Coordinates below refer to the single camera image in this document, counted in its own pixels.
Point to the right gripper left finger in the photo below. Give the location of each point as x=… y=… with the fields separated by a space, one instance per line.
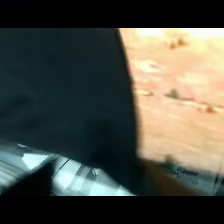
x=33 y=183

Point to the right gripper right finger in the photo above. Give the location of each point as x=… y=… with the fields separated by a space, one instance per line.
x=163 y=185

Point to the silver frame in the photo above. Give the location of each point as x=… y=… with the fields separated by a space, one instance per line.
x=100 y=185

